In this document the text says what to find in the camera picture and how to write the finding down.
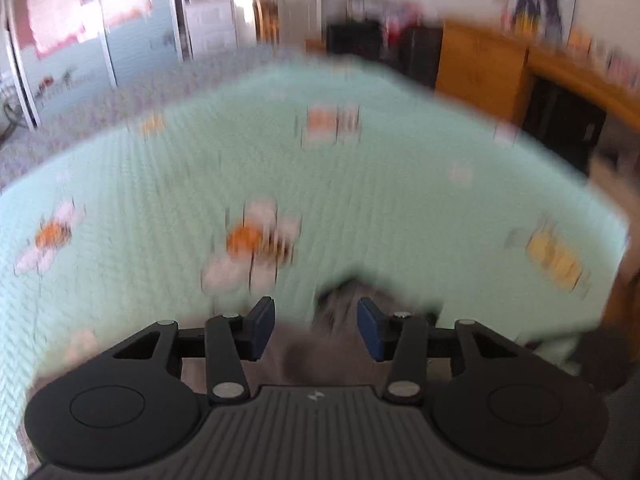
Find light blue sliding wardrobe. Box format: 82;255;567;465
0;0;186;131

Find white drawer cabinet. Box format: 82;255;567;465
180;0;238;61

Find grey pants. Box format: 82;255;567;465
270;275;446;391

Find green quilted bee bedspread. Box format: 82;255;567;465
0;52;631;480

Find purple dotted bed sheet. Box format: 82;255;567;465
0;72;281;196

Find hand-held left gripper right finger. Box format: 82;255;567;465
357;296;523;405

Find black computer tower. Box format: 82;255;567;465
522;75;608;171

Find wooden desk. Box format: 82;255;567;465
435;20;640;181

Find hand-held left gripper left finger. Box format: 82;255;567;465
112;296;277;405

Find wall poster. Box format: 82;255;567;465
507;0;578;43

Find wooden chair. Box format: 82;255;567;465
252;0;281;43

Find black leather seat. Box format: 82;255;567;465
327;20;443;91

